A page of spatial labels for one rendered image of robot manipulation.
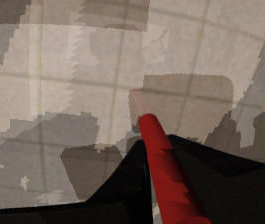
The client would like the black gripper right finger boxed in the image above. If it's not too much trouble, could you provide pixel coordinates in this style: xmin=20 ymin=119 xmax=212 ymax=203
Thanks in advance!
xmin=167 ymin=135 xmax=265 ymax=224

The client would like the red peg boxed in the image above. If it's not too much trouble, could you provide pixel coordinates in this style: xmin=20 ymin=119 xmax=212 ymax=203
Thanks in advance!
xmin=139 ymin=113 xmax=212 ymax=224

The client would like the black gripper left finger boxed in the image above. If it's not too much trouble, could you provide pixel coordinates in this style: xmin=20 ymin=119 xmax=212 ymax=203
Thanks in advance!
xmin=0 ymin=140 xmax=153 ymax=224

